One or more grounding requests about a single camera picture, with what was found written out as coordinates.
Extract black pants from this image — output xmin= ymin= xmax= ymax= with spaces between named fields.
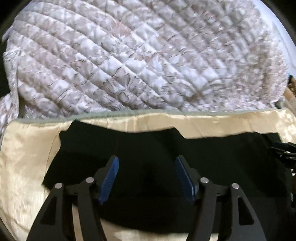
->
xmin=43 ymin=121 xmax=295 ymax=240

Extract beige satin bed sheet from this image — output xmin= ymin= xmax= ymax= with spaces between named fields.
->
xmin=1 ymin=108 xmax=295 ymax=240

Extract grey floral quilted blanket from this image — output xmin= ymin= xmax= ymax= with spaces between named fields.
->
xmin=1 ymin=1 xmax=287 ymax=128

